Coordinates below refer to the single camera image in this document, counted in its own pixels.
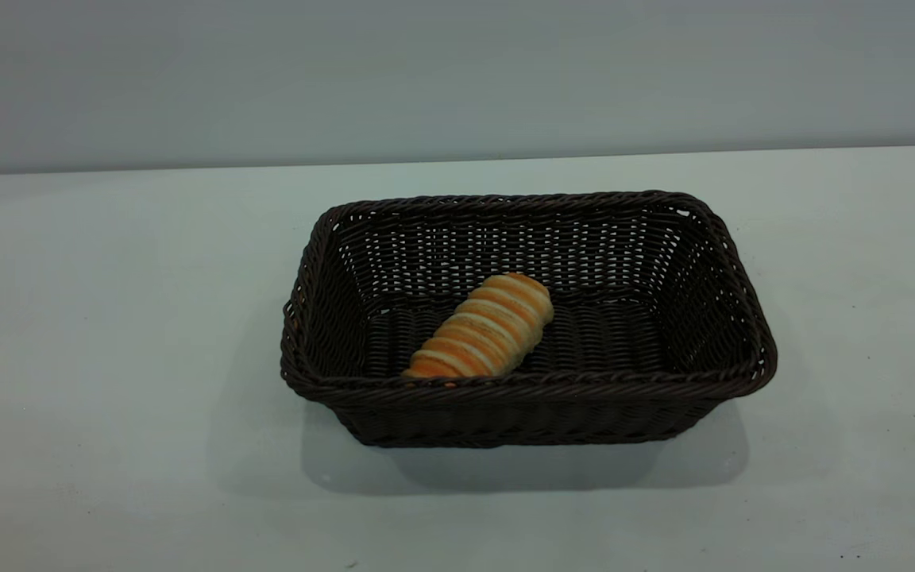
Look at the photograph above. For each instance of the orange striped bread roll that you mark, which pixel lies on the orange striped bread roll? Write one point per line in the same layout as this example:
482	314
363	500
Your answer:
483	330

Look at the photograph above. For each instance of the black wicker basket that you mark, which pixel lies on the black wicker basket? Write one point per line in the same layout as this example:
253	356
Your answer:
529	397

